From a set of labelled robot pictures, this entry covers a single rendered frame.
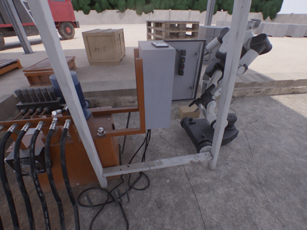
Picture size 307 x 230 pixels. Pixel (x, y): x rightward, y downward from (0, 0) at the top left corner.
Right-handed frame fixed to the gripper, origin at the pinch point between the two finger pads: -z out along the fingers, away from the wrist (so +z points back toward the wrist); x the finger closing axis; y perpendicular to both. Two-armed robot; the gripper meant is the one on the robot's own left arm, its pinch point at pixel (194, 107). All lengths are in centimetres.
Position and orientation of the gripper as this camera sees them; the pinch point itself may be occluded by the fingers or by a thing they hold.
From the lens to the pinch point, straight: 140.9
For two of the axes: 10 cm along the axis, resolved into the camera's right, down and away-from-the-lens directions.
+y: 2.8, 5.8, -7.6
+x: -6.4, -4.8, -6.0
